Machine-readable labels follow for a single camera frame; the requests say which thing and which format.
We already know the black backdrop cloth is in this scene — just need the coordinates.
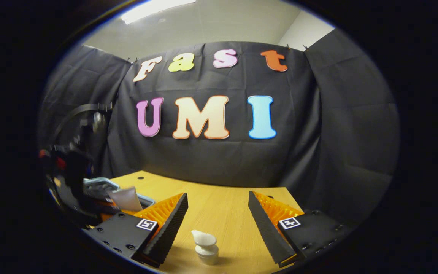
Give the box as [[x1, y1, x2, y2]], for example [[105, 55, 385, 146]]
[[38, 29, 400, 229]]

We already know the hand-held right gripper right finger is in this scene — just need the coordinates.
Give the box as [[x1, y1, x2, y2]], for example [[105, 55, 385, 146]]
[[248, 190, 352, 268]]

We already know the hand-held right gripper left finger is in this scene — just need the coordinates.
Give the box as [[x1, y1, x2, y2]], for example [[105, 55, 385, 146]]
[[82, 192, 189, 268]]

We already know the white pump bottle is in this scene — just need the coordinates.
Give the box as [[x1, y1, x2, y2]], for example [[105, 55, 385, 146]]
[[191, 229, 220, 266]]

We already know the white squeeze tube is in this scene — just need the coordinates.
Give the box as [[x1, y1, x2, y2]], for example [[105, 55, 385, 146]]
[[108, 186, 144, 212]]

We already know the light blue suitcase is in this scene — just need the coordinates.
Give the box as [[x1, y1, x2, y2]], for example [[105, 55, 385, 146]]
[[83, 177, 156, 213]]

